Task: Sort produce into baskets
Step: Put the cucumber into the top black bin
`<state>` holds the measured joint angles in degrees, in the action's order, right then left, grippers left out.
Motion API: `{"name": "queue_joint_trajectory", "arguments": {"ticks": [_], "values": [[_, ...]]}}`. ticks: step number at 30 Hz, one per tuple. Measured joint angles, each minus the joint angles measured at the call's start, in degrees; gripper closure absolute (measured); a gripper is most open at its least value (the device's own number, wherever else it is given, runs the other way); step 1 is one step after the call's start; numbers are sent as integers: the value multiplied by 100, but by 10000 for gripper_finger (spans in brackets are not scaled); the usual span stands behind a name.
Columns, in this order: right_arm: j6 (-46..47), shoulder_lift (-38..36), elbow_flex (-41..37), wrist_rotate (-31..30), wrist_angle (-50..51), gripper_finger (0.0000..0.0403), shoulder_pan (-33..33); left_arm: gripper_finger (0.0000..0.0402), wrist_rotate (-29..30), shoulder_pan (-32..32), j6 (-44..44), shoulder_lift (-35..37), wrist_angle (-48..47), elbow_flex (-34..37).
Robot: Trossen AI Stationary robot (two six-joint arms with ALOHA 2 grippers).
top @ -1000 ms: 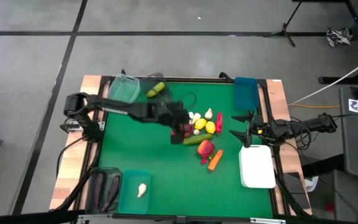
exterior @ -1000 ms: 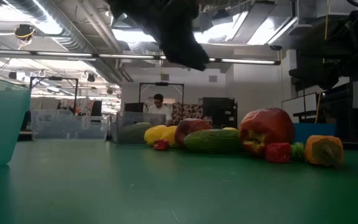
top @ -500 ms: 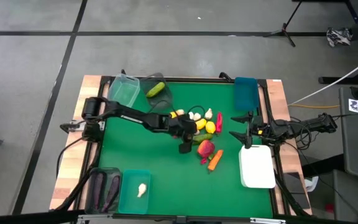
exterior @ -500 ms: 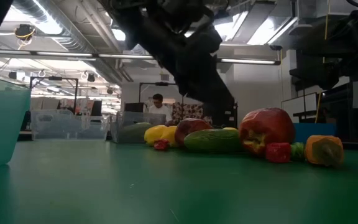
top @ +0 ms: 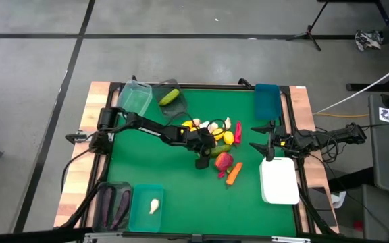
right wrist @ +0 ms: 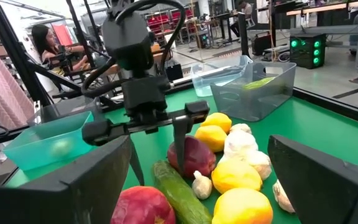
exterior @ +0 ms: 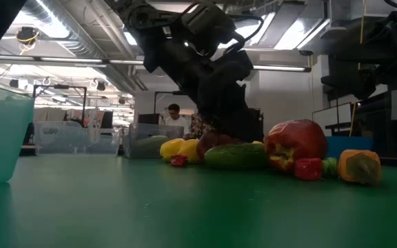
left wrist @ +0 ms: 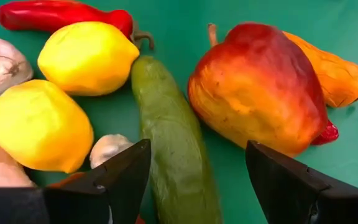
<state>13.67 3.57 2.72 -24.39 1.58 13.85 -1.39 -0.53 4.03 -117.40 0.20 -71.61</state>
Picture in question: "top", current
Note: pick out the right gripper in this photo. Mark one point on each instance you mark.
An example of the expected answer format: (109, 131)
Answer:
(284, 140)

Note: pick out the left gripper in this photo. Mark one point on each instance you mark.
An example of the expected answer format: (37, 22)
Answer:
(202, 143)

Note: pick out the red apple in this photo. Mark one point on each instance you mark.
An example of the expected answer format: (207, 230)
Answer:
(223, 161)

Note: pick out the dark green cucumber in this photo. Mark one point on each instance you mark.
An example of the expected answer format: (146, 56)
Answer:
(221, 149)

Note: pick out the red chili pepper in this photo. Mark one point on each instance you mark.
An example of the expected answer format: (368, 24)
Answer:
(238, 132)

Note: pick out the yellow lemon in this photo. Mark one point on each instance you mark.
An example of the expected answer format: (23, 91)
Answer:
(187, 124)
(228, 138)
(193, 129)
(218, 135)

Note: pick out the cream garlic bulb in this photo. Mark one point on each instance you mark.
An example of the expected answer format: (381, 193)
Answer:
(196, 121)
(227, 123)
(154, 205)
(212, 128)

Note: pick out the white garlic bulb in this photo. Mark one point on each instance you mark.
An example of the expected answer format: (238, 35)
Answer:
(204, 124)

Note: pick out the purple eggplants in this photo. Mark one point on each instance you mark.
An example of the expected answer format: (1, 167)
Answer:
(122, 208)

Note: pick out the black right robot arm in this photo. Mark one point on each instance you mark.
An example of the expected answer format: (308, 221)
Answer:
(336, 135)

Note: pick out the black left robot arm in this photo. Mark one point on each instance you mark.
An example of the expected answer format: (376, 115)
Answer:
(150, 130)

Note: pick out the small green vegetable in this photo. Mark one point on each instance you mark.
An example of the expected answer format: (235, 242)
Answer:
(229, 169)

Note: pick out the orange carrot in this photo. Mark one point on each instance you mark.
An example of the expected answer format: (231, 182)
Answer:
(234, 173)

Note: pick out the blue plastic basket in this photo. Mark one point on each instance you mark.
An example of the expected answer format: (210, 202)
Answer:
(267, 101)

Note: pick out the white plastic basket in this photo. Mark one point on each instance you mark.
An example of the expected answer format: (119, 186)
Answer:
(279, 182)

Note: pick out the black clamp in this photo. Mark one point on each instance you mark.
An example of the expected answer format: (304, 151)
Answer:
(133, 78)
(245, 82)

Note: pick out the grey translucent basket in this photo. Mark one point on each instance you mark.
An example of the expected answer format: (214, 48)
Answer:
(174, 109)

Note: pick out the teal plastic basket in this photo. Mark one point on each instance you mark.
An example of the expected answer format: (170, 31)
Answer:
(142, 219)

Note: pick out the black tablet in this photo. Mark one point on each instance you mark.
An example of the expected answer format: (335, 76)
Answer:
(321, 206)

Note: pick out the clear plastic basket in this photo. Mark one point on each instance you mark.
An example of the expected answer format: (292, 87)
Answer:
(133, 99)

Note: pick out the black tripod stand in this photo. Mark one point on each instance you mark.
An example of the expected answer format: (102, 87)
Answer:
(308, 33)

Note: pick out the red object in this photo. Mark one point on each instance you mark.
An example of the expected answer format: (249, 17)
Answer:
(358, 225)

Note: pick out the grey cabinet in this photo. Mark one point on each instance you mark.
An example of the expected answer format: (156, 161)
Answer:
(377, 216)

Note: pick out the person's sneaker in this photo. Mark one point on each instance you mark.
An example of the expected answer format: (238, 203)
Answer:
(366, 40)

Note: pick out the black crossbar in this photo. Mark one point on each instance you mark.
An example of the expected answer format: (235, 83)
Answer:
(29, 236)

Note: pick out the silver bracket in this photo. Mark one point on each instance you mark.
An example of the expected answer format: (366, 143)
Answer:
(103, 236)
(290, 239)

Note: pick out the black desk frame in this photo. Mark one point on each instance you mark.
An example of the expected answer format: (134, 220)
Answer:
(360, 87)

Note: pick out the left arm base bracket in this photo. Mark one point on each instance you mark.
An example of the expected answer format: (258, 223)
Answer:
(76, 137)

